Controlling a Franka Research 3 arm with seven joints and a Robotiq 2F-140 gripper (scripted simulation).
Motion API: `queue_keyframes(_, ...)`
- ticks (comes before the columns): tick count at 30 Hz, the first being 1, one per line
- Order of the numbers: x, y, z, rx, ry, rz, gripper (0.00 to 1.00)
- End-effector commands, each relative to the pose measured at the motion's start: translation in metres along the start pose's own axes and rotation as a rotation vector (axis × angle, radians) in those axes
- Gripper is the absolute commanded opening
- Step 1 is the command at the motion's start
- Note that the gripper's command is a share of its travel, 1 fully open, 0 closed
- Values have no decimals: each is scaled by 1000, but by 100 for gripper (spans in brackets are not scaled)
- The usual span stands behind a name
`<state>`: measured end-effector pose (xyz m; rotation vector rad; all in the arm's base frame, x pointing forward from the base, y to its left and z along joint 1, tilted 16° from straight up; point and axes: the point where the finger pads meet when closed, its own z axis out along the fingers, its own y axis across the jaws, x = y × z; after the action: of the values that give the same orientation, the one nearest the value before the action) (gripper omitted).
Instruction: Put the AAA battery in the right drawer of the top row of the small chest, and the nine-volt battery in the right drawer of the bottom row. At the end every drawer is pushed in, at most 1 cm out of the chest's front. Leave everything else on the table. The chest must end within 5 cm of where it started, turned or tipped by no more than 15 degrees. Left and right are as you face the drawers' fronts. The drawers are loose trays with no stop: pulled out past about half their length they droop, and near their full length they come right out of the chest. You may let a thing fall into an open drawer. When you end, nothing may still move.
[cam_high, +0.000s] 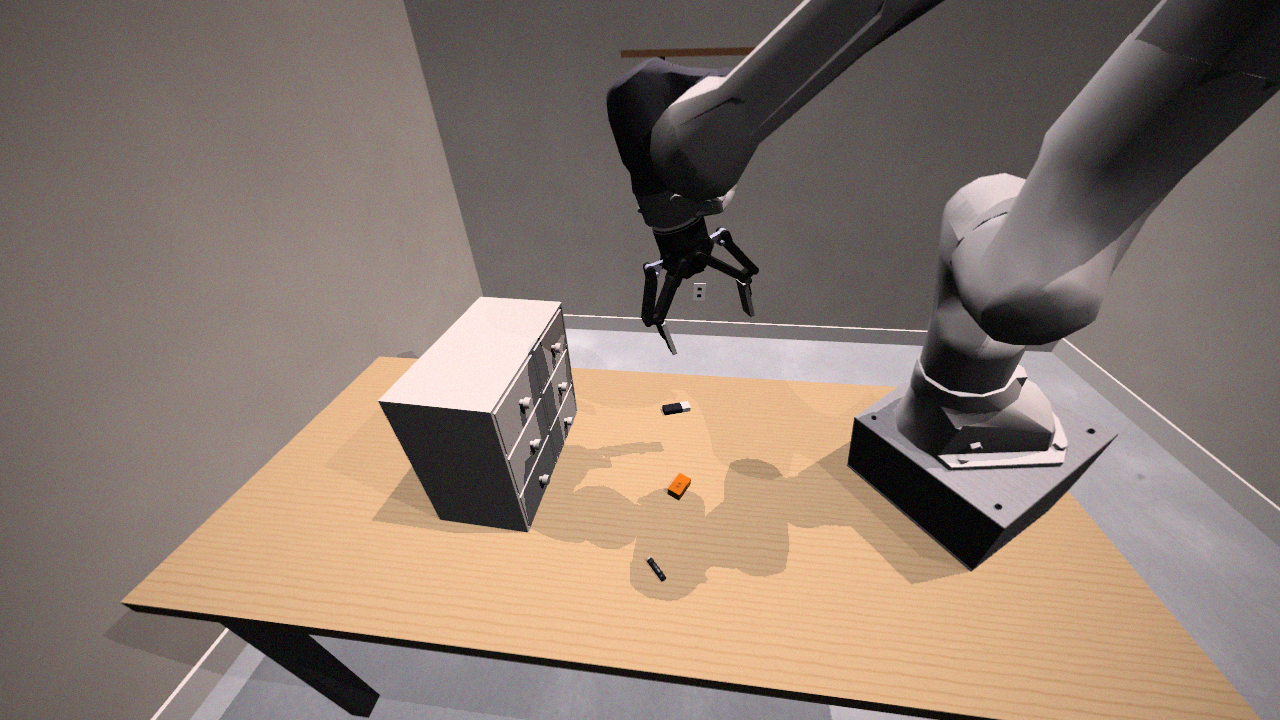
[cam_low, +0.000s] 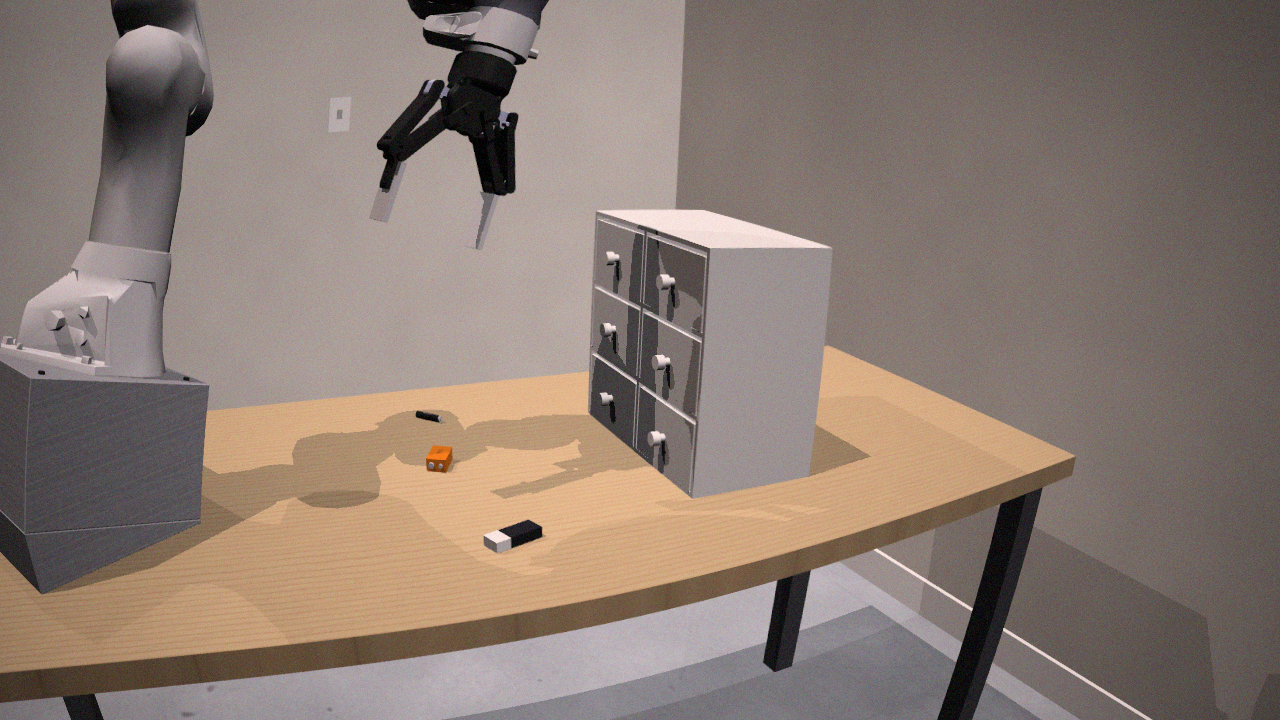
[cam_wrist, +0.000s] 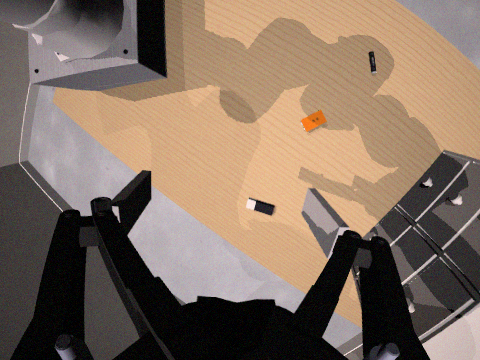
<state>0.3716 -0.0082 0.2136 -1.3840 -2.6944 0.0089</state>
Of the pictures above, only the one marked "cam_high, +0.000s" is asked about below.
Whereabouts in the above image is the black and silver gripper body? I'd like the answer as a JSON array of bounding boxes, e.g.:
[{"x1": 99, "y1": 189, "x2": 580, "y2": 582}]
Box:
[{"x1": 652, "y1": 217, "x2": 714, "y2": 279}]

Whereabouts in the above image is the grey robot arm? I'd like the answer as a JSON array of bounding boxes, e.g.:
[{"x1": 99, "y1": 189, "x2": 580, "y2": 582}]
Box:
[{"x1": 605, "y1": 0, "x2": 1280, "y2": 471}]

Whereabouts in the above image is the grey drawer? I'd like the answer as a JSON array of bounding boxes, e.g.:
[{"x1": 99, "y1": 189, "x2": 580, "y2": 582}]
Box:
[
  {"x1": 493, "y1": 356, "x2": 540, "y2": 455},
  {"x1": 508, "y1": 398, "x2": 548, "y2": 493},
  {"x1": 550, "y1": 386, "x2": 576, "y2": 459},
  {"x1": 534, "y1": 311, "x2": 566, "y2": 389},
  {"x1": 518, "y1": 436, "x2": 556, "y2": 527},
  {"x1": 543, "y1": 351, "x2": 571, "y2": 427}
]

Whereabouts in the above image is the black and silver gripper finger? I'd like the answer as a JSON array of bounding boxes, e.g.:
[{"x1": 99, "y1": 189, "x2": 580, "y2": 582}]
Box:
[
  {"x1": 695, "y1": 227, "x2": 759, "y2": 316},
  {"x1": 641, "y1": 259, "x2": 689, "y2": 356}
]

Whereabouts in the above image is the white chest of drawers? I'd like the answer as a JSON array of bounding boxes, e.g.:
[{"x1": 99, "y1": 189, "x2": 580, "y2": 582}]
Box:
[{"x1": 378, "y1": 297, "x2": 577, "y2": 532}]

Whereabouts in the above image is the black cylindrical battery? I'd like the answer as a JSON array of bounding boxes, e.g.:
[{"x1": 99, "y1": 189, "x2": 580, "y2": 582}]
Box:
[{"x1": 646, "y1": 557, "x2": 666, "y2": 582}]

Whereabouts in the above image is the orange nine-volt battery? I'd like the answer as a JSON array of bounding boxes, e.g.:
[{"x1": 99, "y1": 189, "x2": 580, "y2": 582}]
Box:
[{"x1": 668, "y1": 473, "x2": 691, "y2": 500}]

